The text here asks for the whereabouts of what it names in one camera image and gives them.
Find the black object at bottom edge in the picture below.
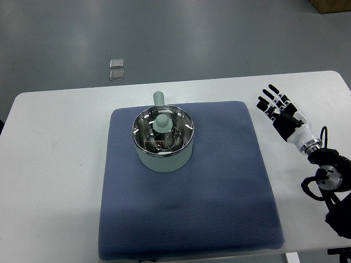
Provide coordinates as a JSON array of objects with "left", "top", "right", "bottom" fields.
[{"left": 327, "top": 247, "right": 350, "bottom": 263}]

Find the black cable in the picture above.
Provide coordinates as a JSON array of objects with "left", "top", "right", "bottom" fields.
[{"left": 319, "top": 125, "right": 330, "bottom": 150}]

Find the lower floor outlet plate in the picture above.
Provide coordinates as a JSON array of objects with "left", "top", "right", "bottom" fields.
[{"left": 109, "top": 69, "right": 124, "bottom": 81}]

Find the floor outlet plate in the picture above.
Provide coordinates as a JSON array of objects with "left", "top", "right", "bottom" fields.
[
  {"left": 109, "top": 59, "right": 124, "bottom": 68},
  {"left": 109, "top": 69, "right": 124, "bottom": 81}
]

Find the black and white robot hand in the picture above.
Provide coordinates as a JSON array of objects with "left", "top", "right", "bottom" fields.
[{"left": 257, "top": 84, "right": 322, "bottom": 155}]

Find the brown cardboard box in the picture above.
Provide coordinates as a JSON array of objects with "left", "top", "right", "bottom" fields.
[{"left": 310, "top": 0, "right": 350, "bottom": 14}]

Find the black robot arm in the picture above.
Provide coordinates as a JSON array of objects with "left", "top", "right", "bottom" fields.
[{"left": 301, "top": 148, "right": 350, "bottom": 239}]

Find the upper floor outlet plate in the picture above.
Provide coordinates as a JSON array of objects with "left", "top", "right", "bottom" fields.
[{"left": 109, "top": 59, "right": 124, "bottom": 68}]

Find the blue fabric mat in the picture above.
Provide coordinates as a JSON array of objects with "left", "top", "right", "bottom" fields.
[{"left": 98, "top": 101, "right": 284, "bottom": 260}]

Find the pale green pot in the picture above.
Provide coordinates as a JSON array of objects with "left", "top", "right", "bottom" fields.
[{"left": 135, "top": 91, "right": 193, "bottom": 173}]

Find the glass lid with green knob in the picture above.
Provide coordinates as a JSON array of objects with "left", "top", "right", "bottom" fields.
[{"left": 132, "top": 105, "right": 195, "bottom": 157}]

